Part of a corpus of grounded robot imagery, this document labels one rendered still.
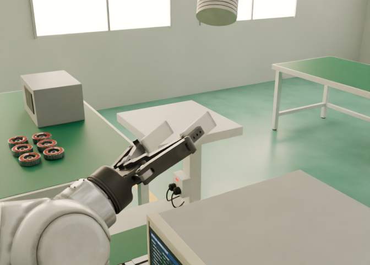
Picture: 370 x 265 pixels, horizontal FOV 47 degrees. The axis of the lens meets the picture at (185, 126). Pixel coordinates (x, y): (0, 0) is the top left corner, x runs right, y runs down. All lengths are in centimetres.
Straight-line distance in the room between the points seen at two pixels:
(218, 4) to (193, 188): 78
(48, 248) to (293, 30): 677
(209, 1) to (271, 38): 516
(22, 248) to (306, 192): 63
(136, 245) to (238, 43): 500
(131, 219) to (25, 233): 143
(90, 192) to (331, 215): 46
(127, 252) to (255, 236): 96
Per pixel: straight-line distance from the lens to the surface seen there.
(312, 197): 91
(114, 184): 65
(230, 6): 165
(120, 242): 172
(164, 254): 79
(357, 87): 399
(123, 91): 561
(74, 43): 528
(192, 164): 181
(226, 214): 82
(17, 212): 47
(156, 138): 81
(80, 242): 43
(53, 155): 243
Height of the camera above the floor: 176
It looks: 21 degrees down
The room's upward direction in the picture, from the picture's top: straight up
